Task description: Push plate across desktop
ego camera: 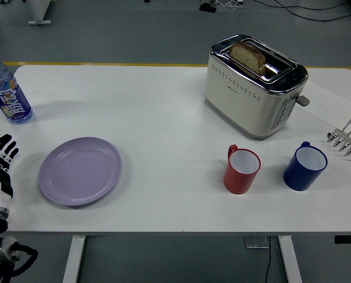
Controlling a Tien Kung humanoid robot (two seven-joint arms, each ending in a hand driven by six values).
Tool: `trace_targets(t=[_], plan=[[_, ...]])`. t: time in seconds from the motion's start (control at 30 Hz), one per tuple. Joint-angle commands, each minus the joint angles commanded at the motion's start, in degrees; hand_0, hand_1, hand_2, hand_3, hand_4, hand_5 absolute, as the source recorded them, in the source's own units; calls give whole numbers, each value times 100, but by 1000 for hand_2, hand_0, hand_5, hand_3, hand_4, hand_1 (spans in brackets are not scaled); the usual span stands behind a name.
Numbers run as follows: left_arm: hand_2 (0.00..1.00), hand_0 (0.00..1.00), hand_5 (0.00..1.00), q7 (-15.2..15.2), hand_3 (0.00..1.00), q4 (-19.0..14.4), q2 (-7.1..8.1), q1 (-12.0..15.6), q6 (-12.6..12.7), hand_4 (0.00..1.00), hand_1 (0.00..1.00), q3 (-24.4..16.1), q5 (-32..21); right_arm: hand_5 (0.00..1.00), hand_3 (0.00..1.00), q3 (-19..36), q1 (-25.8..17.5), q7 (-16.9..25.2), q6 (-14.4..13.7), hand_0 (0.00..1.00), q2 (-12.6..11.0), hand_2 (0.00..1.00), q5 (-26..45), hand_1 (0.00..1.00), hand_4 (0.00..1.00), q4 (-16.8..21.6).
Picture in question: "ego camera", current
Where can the black table control panel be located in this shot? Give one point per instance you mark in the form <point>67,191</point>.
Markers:
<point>349,239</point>

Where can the red mug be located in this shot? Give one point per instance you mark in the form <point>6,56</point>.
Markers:
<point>240,174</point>

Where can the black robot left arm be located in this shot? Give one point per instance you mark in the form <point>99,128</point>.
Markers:
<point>4,250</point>

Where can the blue mug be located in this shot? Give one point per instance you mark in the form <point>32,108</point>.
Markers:
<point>305,171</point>

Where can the cream toaster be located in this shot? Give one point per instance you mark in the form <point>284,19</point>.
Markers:
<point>252,100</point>

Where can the bread slice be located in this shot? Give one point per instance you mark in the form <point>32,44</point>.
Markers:
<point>247,57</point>

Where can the purple plate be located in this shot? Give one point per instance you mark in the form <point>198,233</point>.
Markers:
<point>80,171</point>

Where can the silver metal rack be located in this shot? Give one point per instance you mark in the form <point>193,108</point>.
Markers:
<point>347,138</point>

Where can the black power adapter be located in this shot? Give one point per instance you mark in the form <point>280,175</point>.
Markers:
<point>207,7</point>

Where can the blue drink bottle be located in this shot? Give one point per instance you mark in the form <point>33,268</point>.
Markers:
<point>7,91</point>

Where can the white furniture base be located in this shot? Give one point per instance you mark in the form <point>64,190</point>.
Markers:
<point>41,11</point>

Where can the grey floor box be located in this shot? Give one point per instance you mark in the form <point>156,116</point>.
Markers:
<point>256,241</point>

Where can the white paper sheet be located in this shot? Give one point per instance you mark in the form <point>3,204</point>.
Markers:
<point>328,101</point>

